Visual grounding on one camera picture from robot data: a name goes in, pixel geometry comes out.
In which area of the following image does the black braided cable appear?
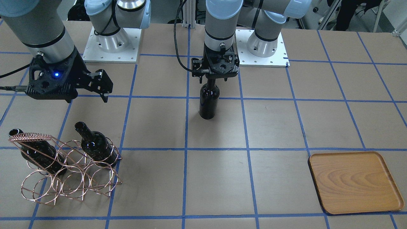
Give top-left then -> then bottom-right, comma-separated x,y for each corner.
173,0 -> 204,73

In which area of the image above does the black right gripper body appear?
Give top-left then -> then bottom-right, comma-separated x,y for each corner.
25,49 -> 114,100

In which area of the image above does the aluminium frame post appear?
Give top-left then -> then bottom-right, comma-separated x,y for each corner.
182,0 -> 197,29

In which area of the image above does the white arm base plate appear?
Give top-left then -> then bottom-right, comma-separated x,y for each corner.
235,29 -> 290,68
82,28 -> 143,64

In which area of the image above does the dark wine bottle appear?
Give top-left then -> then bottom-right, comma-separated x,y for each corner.
74,121 -> 117,168
9,128 -> 67,176
199,79 -> 220,119

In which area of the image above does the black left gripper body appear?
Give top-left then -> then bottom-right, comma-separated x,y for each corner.
191,45 -> 240,80

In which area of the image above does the wooden tray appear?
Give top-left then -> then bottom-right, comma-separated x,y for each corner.
308,152 -> 404,215

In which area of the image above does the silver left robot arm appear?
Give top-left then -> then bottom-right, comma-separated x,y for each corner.
190,0 -> 311,80

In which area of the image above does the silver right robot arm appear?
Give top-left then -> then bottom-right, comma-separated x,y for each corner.
1,0 -> 151,103

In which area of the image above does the copper wire wine basket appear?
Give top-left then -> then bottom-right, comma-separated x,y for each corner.
8,133 -> 123,205

